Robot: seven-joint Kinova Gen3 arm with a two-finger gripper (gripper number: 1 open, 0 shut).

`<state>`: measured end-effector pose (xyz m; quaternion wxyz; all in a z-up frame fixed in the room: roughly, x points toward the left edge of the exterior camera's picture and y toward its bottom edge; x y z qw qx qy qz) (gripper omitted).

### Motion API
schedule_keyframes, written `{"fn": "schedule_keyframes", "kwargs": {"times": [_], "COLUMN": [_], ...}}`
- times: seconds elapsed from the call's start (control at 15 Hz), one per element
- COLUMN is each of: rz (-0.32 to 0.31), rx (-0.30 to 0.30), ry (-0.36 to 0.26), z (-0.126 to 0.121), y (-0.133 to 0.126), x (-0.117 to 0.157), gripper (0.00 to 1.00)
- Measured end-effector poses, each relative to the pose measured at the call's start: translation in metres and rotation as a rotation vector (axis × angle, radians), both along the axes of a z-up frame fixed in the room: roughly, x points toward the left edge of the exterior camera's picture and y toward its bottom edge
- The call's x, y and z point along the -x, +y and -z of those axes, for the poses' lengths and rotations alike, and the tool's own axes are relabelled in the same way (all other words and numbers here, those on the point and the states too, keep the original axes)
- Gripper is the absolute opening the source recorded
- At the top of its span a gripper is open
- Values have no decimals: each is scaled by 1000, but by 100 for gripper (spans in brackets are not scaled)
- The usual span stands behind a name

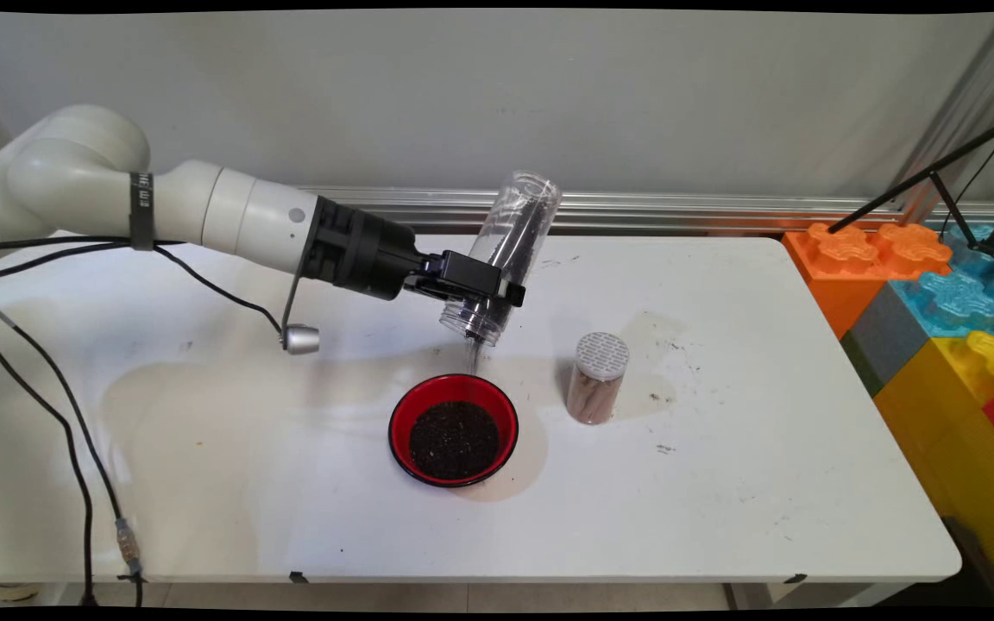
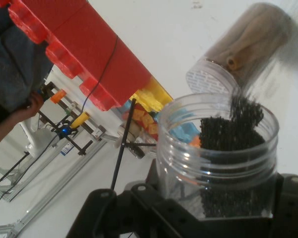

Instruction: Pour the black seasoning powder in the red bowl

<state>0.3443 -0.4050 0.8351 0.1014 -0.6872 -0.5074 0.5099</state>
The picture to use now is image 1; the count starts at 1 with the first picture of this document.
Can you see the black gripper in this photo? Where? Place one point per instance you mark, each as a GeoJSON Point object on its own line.
{"type": "Point", "coordinates": [368, 254]}

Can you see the clear plastic jar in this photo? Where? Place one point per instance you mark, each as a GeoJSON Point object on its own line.
{"type": "Point", "coordinates": [471, 323]}

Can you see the black seeds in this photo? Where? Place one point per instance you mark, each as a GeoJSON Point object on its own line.
{"type": "Point", "coordinates": [454, 440]}
{"type": "Point", "coordinates": [519, 246]}

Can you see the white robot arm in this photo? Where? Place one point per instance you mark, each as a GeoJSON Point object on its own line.
{"type": "Point", "coordinates": [229, 211]}

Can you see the red bowl with black rim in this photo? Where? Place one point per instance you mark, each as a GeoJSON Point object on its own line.
{"type": "Point", "coordinates": [411, 405]}

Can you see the black seeds in red bowl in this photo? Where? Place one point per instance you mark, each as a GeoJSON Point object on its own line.
{"type": "Point", "coordinates": [454, 440]}

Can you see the jar with white patterned lid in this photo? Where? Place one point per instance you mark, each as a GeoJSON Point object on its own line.
{"type": "Point", "coordinates": [596, 388]}

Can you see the orange giant toy block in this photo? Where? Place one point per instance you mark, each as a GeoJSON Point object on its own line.
{"type": "Point", "coordinates": [842, 285]}

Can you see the grey giant toy block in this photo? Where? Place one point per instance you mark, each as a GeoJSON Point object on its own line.
{"type": "Point", "coordinates": [885, 341]}

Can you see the black tripod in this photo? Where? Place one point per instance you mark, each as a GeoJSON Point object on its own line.
{"type": "Point", "coordinates": [911, 184]}

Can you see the blue giant toy block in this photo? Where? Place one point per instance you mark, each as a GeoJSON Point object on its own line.
{"type": "Point", "coordinates": [954, 302]}

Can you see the yellow giant toy block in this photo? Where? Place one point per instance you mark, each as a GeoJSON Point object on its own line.
{"type": "Point", "coordinates": [937, 431]}

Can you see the aluminium rail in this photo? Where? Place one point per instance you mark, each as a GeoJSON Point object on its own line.
{"type": "Point", "coordinates": [635, 207]}

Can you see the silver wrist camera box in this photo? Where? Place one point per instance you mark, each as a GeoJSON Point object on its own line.
{"type": "Point", "coordinates": [303, 339]}

